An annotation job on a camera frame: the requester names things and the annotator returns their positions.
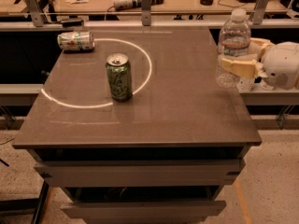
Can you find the lower cabinet drawer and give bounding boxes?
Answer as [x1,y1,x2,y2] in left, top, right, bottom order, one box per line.
[61,201,226,224]

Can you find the grey drawer cabinet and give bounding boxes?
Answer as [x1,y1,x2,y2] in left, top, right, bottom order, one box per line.
[11,26,263,224]

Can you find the right sanitizer pump bottle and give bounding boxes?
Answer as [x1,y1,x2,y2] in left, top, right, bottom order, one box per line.
[259,80,274,91]

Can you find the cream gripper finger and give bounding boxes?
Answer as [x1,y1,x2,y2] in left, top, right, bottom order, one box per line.
[220,55,263,79]
[248,37,274,60]

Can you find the sanitizer pump bottle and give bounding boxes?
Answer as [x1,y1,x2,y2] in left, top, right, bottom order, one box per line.
[236,77,255,92]
[259,80,274,91]

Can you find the right metal bracket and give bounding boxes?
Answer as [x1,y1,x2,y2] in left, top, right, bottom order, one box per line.
[249,0,270,25]

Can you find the cabinet drawer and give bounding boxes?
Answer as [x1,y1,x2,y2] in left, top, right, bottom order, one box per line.
[36,159,245,188]
[61,201,226,224]

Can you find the green upright soda can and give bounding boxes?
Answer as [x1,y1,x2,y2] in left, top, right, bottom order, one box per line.
[106,53,133,102]

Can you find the left metal bracket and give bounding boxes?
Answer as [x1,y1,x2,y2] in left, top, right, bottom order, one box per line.
[23,0,45,27]

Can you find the clear plastic water bottle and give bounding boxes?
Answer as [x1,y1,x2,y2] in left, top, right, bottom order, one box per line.
[216,8,251,88]

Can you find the white lying soda can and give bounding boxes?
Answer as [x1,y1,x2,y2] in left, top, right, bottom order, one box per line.
[57,32,94,51]

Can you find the upper cabinet drawer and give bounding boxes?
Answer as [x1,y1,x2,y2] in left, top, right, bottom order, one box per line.
[36,159,245,188]

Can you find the left sanitizer pump bottle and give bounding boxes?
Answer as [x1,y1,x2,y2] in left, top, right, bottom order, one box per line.
[236,77,255,92]

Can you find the metal bracket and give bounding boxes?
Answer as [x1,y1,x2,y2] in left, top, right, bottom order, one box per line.
[249,0,270,25]
[23,0,45,27]
[141,0,151,26]

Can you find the black metal stand leg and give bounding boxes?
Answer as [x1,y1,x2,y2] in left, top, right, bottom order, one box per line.
[0,182,50,224]

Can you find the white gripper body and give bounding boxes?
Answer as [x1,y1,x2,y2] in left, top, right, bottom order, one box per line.
[261,42,299,90]

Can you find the middle metal bracket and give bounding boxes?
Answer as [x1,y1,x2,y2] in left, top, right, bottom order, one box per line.
[141,0,151,26]

